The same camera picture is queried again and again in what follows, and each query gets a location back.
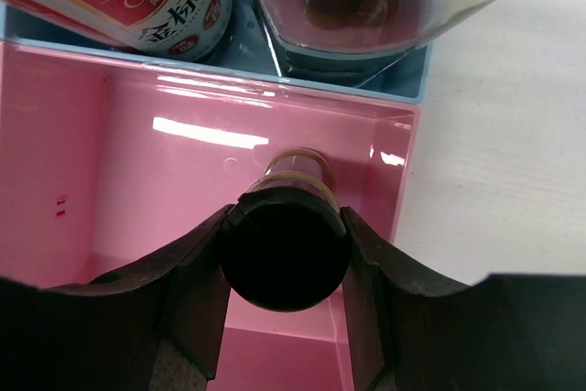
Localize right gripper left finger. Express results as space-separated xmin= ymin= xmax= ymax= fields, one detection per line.
xmin=1 ymin=209 xmax=230 ymax=390

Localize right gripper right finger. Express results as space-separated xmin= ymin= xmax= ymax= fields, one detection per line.
xmin=342 ymin=208 xmax=585 ymax=390

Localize black cap spice jar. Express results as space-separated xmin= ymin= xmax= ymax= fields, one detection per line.
xmin=220 ymin=147 xmax=351 ymax=312

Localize pink plastic bin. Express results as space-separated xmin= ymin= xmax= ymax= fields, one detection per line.
xmin=0 ymin=39 xmax=422 ymax=391

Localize blue plastic bin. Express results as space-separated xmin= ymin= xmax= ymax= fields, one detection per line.
xmin=1 ymin=4 xmax=431 ymax=105

